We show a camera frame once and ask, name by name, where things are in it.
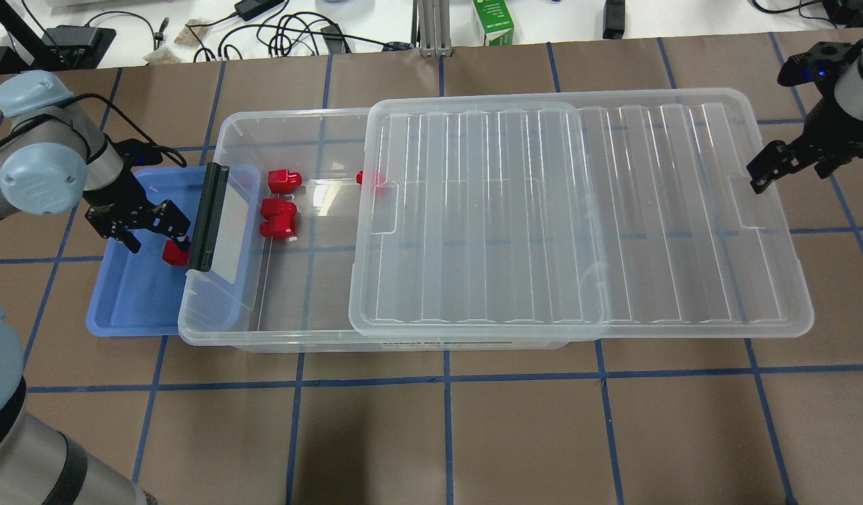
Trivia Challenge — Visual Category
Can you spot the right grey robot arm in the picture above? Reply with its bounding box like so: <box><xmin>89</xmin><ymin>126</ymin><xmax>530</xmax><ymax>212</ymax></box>
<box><xmin>747</xmin><ymin>38</ymin><xmax>863</xmax><ymax>194</ymax></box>

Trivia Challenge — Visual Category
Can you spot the black power adapter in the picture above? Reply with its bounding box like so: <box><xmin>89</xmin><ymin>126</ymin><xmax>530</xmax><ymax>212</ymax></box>
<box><xmin>234</xmin><ymin>0</ymin><xmax>285</xmax><ymax>20</ymax></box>

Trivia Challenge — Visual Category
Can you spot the black box handle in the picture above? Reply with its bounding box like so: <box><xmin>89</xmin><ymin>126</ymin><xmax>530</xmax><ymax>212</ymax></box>
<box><xmin>187</xmin><ymin>162</ymin><xmax>229</xmax><ymax>271</ymax></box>

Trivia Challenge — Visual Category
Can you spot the aluminium frame post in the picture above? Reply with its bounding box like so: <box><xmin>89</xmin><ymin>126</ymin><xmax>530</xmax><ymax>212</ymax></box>
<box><xmin>411</xmin><ymin>0</ymin><xmax>453</xmax><ymax>58</ymax></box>

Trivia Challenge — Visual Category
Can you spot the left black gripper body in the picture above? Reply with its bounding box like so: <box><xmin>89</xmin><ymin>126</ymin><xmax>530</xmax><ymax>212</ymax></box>
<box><xmin>85</xmin><ymin>175</ymin><xmax>191</xmax><ymax>242</ymax></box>

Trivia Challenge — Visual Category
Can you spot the red block lower left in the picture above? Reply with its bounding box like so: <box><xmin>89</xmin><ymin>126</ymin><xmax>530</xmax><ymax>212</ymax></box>
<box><xmin>259</xmin><ymin>215</ymin><xmax>297</xmax><ymax>240</ymax></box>

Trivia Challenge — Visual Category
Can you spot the green white carton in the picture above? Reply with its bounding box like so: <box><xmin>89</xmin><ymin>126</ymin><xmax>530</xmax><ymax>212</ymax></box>
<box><xmin>472</xmin><ymin>0</ymin><xmax>516</xmax><ymax>47</ymax></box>

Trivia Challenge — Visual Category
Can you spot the red block upper left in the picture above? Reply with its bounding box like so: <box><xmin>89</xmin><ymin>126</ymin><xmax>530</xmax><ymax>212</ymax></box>
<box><xmin>266</xmin><ymin>169</ymin><xmax>303</xmax><ymax>194</ymax></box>

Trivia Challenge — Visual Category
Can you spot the blue plastic tray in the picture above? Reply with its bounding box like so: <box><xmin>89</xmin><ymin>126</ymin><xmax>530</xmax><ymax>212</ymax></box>
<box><xmin>86</xmin><ymin>164</ymin><xmax>267</xmax><ymax>339</ymax></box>

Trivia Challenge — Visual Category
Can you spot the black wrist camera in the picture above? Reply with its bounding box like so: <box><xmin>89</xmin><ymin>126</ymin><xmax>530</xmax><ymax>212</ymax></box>
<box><xmin>777</xmin><ymin>38</ymin><xmax>863</xmax><ymax>90</ymax></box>

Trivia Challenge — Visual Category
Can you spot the clear plastic storage box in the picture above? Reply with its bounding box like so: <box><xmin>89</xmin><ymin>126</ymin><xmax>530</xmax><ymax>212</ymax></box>
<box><xmin>181</xmin><ymin>100</ymin><xmax>608</xmax><ymax>353</ymax></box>

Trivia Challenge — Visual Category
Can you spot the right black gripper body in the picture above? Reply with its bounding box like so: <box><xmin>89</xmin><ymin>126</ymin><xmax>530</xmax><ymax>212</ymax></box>
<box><xmin>747</xmin><ymin>118</ymin><xmax>863</xmax><ymax>184</ymax></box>

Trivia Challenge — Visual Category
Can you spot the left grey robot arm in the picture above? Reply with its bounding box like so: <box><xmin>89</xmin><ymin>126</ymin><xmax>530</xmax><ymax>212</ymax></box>
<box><xmin>0</xmin><ymin>70</ymin><xmax>190</xmax><ymax>504</ymax></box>

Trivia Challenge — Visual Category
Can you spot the red block middle left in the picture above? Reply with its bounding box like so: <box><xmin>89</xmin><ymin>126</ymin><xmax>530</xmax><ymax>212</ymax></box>
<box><xmin>260</xmin><ymin>198</ymin><xmax>299</xmax><ymax>220</ymax></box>

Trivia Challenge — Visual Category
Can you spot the red block from tray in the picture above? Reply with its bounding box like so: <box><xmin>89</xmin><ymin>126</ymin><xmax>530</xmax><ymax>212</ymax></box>
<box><xmin>161</xmin><ymin>239</ymin><xmax>191</xmax><ymax>267</ymax></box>

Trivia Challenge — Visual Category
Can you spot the clear plastic box lid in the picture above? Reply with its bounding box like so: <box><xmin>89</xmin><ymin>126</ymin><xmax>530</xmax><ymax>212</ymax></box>
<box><xmin>348</xmin><ymin>88</ymin><xmax>815</xmax><ymax>345</ymax></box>

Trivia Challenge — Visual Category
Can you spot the black cable bundle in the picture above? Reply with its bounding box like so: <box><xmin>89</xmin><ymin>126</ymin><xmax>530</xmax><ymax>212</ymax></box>
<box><xmin>193</xmin><ymin>0</ymin><xmax>418</xmax><ymax>64</ymax></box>

